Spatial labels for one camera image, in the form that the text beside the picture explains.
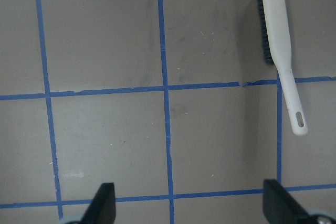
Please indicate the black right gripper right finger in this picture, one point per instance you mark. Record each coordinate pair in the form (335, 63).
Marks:
(280, 207)

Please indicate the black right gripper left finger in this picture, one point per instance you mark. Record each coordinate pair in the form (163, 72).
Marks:
(102, 209)

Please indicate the beige hand brush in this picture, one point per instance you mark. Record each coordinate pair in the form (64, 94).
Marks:
(277, 50)

